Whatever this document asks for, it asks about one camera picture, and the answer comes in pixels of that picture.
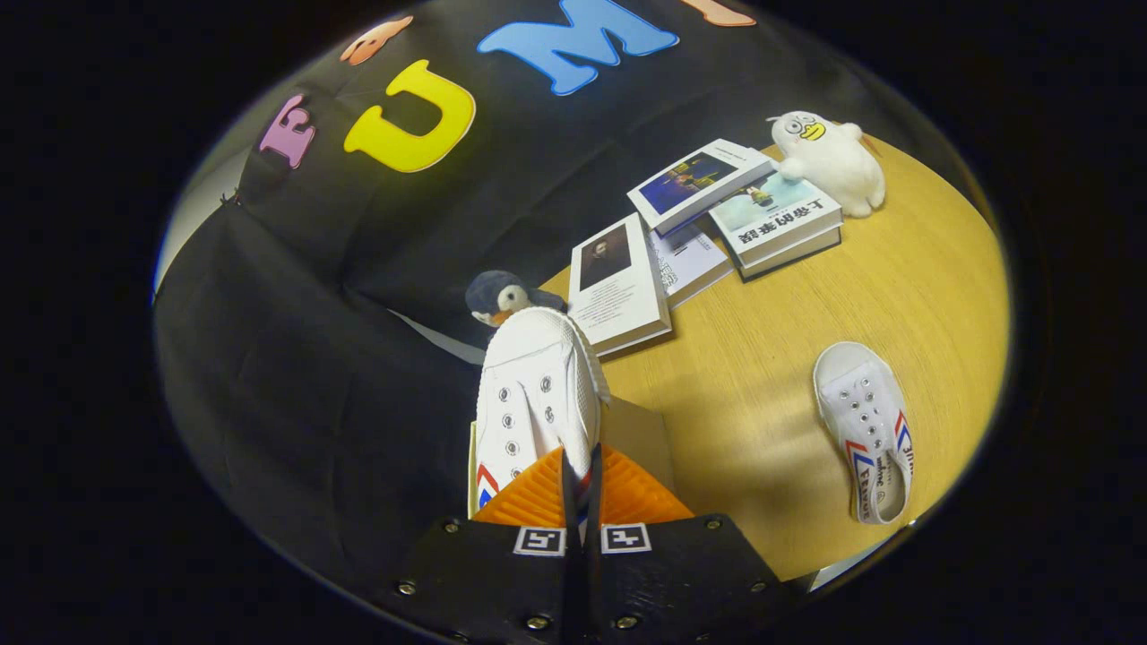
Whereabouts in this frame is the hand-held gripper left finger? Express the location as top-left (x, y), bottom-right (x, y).
top-left (394, 446), bottom-right (580, 645)

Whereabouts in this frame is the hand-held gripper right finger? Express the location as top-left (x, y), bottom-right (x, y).
top-left (587, 443), bottom-right (789, 645)

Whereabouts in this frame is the beige fabric storage box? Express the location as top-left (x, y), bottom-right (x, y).
top-left (466, 394), bottom-right (675, 522)

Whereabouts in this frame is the white canvas shoe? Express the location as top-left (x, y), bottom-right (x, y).
top-left (473, 306), bottom-right (612, 538)
top-left (814, 341), bottom-right (913, 525)

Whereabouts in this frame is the penguin plush toy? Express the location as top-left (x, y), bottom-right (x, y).
top-left (464, 271), bottom-right (567, 328)

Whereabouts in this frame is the white book with portrait cover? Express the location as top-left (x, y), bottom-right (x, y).
top-left (567, 212), bottom-right (673, 357)

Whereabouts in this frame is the thin white text booklet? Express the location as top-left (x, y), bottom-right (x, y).
top-left (647, 219), bottom-right (734, 308)

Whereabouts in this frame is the thick white book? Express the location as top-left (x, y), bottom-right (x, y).
top-left (735, 228), bottom-right (843, 283)

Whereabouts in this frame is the teal cover book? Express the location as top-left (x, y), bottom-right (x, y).
top-left (708, 175), bottom-right (843, 270)

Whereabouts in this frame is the white book with blue picture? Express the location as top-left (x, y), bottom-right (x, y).
top-left (626, 138), bottom-right (776, 237)

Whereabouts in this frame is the white duck plush toy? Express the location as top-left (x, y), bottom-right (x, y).
top-left (767, 110), bottom-right (886, 219)

